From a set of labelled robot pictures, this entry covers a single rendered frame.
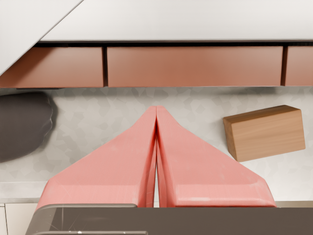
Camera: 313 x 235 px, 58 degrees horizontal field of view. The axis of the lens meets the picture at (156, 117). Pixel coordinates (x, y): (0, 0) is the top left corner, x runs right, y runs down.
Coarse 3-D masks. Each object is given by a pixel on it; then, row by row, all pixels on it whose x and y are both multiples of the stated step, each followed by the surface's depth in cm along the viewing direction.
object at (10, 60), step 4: (0, 56) 26; (4, 56) 26; (8, 56) 26; (12, 56) 26; (0, 60) 26; (4, 60) 26; (8, 60) 26; (12, 60) 26; (16, 60) 26; (0, 64) 26; (4, 64) 26; (8, 64) 26; (12, 64) 26; (0, 68) 26; (4, 68) 26; (8, 68) 26; (0, 72) 26
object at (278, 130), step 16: (256, 112) 42; (272, 112) 40; (288, 112) 39; (240, 128) 39; (256, 128) 39; (272, 128) 39; (288, 128) 39; (240, 144) 40; (256, 144) 40; (272, 144) 40; (288, 144) 40; (304, 144) 40; (240, 160) 40
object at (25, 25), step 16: (0, 0) 25; (16, 0) 25; (32, 0) 25; (48, 0) 25; (64, 0) 25; (80, 0) 25; (0, 16) 25; (16, 16) 25; (32, 16) 25; (48, 16) 25; (64, 16) 25; (0, 32) 25; (16, 32) 25; (32, 32) 25; (0, 48) 25; (16, 48) 25
